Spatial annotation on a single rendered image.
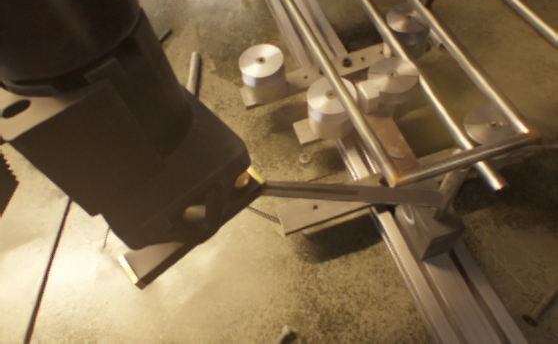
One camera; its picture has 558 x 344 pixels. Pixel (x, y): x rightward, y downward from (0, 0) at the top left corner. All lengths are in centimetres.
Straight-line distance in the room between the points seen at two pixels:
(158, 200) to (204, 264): 28
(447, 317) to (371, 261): 8
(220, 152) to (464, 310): 29
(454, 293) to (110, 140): 33
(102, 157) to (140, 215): 3
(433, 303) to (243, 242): 19
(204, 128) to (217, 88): 39
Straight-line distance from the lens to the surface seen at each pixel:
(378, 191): 28
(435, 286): 42
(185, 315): 45
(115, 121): 16
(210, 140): 19
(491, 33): 65
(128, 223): 18
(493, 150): 31
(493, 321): 43
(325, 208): 41
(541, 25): 66
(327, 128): 44
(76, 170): 17
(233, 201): 28
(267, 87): 47
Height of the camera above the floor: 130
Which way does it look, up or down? 57 degrees down
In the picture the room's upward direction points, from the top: 12 degrees counter-clockwise
